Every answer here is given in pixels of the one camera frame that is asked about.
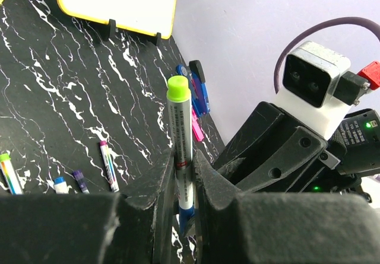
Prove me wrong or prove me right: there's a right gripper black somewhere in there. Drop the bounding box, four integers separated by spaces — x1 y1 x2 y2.
213 101 379 201

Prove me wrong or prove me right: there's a white board yellow frame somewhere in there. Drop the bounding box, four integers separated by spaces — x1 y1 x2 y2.
57 0 176 39

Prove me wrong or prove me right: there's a lime cap marker pen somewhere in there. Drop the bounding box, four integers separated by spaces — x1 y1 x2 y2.
1 153 23 195

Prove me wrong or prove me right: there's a light blue cap marker pen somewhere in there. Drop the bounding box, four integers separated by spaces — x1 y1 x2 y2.
53 176 69 194

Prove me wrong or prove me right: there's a pink highlighter pen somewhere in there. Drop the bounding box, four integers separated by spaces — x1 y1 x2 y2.
192 109 204 142

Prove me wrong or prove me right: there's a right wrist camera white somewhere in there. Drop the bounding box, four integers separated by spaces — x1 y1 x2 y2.
273 40 380 140

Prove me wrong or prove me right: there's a dark purple thin pen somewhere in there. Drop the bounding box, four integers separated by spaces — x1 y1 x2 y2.
72 170 90 194

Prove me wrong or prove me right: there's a blue eraser tool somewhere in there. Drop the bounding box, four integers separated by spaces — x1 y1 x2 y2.
176 60 210 117

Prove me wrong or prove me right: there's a magenta cap marker pen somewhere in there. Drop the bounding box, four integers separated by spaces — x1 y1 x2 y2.
99 141 119 192

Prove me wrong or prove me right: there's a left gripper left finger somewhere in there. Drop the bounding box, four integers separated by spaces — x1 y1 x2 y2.
1 149 175 263

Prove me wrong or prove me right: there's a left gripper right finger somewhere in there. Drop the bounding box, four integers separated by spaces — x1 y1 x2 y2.
192 151 379 263

